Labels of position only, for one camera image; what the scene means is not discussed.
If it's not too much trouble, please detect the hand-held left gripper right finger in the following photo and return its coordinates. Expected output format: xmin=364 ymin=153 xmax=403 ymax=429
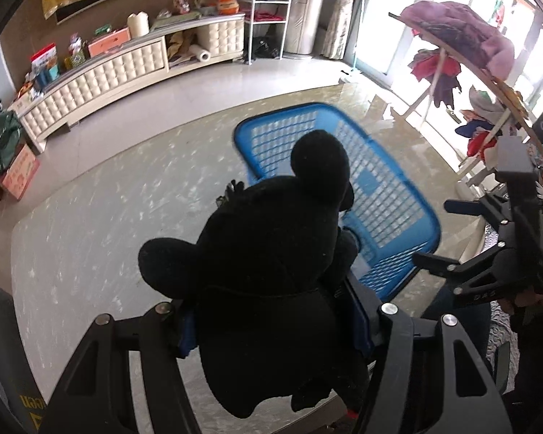
xmin=341 ymin=273 xmax=515 ymax=434

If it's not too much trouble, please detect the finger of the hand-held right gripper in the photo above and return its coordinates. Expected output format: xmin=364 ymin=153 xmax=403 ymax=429
xmin=444 ymin=191 xmax=515 ymax=231
xmin=412 ymin=243 xmax=526 ymax=309

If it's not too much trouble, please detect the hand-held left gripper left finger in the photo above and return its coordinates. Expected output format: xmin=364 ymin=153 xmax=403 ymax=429
xmin=38 ymin=301 xmax=204 ymax=434

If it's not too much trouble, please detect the blue plastic basket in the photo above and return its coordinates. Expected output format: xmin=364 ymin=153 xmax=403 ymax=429
xmin=233 ymin=102 xmax=442 ymax=303

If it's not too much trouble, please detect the black plush toy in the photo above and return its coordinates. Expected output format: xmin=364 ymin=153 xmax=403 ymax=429
xmin=138 ymin=129 xmax=377 ymax=419

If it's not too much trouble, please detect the person's right hand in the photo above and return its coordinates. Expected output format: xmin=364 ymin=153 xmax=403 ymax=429
xmin=500 ymin=287 xmax=543 ymax=323

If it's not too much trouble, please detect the pile of colourful clothes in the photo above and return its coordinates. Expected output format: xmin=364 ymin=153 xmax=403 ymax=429
xmin=455 ymin=85 xmax=528 ymax=160

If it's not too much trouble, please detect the wooden clothes rack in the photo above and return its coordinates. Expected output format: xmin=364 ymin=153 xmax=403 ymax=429
xmin=388 ymin=11 xmax=543 ymax=187

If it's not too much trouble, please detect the red garment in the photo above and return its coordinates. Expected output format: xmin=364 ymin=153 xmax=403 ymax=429
xmin=409 ymin=49 xmax=463 ymax=110

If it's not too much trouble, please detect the person's dark clothing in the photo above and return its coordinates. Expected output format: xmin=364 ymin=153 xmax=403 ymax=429
xmin=501 ymin=316 xmax=543 ymax=434

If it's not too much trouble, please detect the pink garment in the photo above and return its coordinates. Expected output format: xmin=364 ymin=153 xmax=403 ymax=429
xmin=399 ymin=2 xmax=517 ymax=83

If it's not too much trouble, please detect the pink printed cardboard box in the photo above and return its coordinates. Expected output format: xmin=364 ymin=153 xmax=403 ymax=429
xmin=2 ymin=144 xmax=42 ymax=202

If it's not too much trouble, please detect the patterned curtain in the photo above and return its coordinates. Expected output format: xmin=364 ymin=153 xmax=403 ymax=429
xmin=321 ymin=0 xmax=368 ymax=60

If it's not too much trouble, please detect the silver standing air conditioner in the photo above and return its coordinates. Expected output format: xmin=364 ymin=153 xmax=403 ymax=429
xmin=282 ymin=0 xmax=332 ymax=58

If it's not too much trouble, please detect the black bag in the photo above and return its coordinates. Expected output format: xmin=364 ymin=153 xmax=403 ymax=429
xmin=249 ymin=36 xmax=282 ymax=60

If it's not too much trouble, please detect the green bag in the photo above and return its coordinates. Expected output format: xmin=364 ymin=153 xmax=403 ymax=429
xmin=0 ymin=111 xmax=24 ymax=182

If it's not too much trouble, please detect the cream tufted TV cabinet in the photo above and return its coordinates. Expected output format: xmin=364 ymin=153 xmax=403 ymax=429
xmin=8 ymin=9 xmax=248 ymax=155

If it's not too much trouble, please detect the white metal shelf rack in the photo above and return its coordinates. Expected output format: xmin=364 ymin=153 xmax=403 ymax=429
xmin=229 ymin=0 xmax=298 ymax=65

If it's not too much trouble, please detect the pink drawer box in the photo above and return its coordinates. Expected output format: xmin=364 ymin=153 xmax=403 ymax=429
xmin=87 ymin=27 xmax=132 ymax=59

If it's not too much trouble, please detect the red and white box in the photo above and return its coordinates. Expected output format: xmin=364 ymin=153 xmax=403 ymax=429
xmin=30 ymin=44 xmax=59 ymax=73

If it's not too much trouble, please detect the cream lidded jar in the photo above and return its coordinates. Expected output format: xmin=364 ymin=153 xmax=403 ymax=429
xmin=127 ymin=11 xmax=151 ymax=39

